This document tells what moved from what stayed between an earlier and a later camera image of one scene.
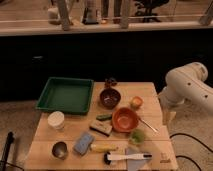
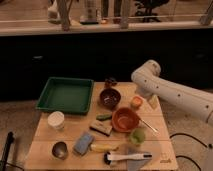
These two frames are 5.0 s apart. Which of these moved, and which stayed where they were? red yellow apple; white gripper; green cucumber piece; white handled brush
Moved: white gripper
Stayed: red yellow apple; white handled brush; green cucumber piece
